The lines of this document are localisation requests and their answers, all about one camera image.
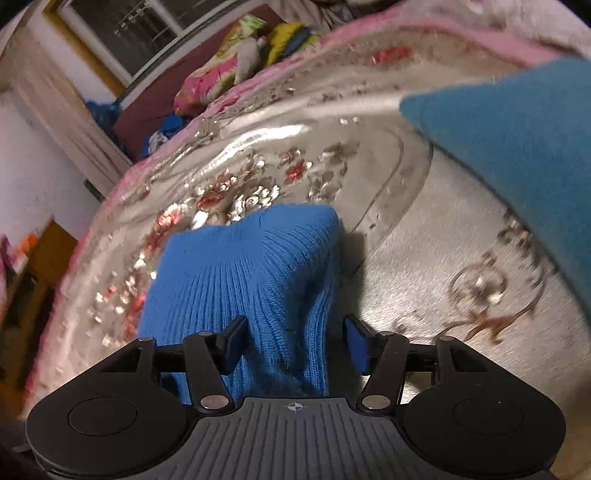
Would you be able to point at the teal folded garment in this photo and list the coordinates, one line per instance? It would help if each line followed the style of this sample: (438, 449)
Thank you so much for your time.
(528, 138)

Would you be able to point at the maroon sofa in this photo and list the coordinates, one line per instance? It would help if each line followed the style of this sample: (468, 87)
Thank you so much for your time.
(146, 106)

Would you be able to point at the pink floral folded quilt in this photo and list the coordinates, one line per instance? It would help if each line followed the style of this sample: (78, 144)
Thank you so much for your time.
(236, 60)

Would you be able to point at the blue crumpled cloth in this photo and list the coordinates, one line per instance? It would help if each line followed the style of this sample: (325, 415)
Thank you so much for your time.
(171, 125)

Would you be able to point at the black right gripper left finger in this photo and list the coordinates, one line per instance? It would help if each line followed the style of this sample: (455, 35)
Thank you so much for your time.
(209, 356)

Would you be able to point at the window with bars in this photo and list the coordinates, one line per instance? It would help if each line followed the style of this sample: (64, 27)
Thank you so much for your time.
(124, 41)

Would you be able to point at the yellow green folded clothes stack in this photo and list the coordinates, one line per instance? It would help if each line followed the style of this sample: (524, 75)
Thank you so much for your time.
(286, 39)

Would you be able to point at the beige curtain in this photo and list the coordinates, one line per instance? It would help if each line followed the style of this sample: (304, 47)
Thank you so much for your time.
(30, 72)

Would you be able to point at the silver floral bedspread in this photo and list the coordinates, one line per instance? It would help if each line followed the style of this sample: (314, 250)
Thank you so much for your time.
(427, 248)

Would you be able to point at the wooden bedside cabinet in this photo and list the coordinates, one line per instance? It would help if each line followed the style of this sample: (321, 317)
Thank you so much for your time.
(29, 303)

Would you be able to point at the blue striped knit sweater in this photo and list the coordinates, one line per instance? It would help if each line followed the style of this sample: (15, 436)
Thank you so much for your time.
(277, 267)

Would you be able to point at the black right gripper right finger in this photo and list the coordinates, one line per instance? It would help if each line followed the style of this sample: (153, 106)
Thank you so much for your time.
(380, 356)

